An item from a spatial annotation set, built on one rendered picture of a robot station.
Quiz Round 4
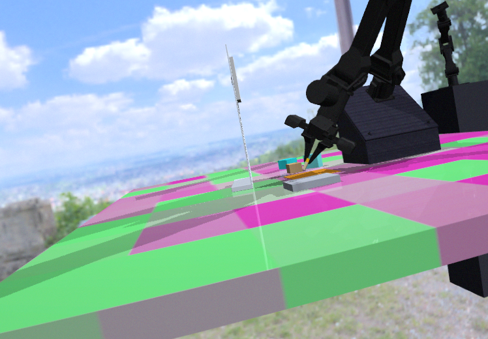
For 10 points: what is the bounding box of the teal block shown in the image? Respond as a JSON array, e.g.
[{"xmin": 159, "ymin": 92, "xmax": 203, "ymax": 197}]
[{"xmin": 306, "ymin": 153, "xmax": 323, "ymax": 169}]

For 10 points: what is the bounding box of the cyan cube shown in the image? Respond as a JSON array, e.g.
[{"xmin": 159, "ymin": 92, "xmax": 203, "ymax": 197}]
[{"xmin": 278, "ymin": 158, "xmax": 297, "ymax": 170}]

